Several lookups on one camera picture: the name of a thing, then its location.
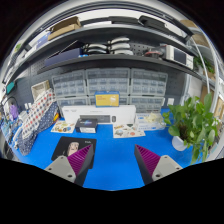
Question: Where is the green potted plant white pot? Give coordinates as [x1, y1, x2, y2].
[162, 93, 221, 164]

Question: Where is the white blue glove box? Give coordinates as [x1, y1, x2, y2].
[134, 112, 167, 132]

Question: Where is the red blue checkered cloth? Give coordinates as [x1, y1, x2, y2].
[21, 88, 56, 132]

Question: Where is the white keyboard packaging box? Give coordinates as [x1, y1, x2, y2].
[61, 104, 137, 125]

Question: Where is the yellow blue flat box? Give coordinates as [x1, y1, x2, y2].
[94, 91, 120, 108]

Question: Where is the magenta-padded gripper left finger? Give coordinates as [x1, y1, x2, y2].
[44, 144, 95, 188]

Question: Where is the white plastic crate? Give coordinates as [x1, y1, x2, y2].
[30, 79, 51, 101]

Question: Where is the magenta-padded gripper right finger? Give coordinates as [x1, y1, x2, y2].
[133, 144, 184, 186]

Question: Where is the grey shelf unit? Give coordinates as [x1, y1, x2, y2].
[3, 6, 224, 111]

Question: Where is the navy polka-dot cloth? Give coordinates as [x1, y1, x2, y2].
[16, 101, 60, 156]

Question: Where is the small black cardboard box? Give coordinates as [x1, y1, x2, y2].
[74, 117, 99, 134]

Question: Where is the black mouse pad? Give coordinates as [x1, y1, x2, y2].
[50, 135, 98, 169]

